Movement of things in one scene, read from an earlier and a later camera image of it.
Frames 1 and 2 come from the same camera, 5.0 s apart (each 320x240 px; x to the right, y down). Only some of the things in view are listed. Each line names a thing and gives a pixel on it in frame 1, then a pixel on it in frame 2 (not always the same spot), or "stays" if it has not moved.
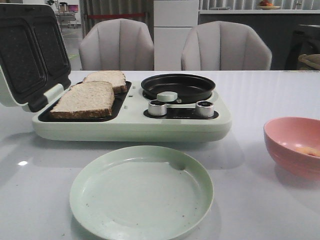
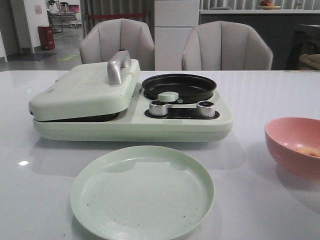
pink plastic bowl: (284, 135) stays
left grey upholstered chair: (117, 44) stays
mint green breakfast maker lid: (35, 63) -> (89, 90)
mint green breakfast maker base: (130, 122) stays
